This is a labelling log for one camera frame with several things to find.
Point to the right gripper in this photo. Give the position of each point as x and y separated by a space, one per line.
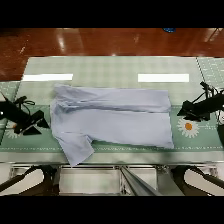
200 110

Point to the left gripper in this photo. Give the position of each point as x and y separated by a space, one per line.
26 121

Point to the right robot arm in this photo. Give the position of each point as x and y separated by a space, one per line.
216 103

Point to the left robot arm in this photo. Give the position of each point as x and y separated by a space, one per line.
6 111

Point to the pale blue shirt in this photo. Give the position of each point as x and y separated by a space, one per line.
113 120

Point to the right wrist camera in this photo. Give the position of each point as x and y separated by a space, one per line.
207 88

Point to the silver frame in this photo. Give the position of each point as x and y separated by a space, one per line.
140 181

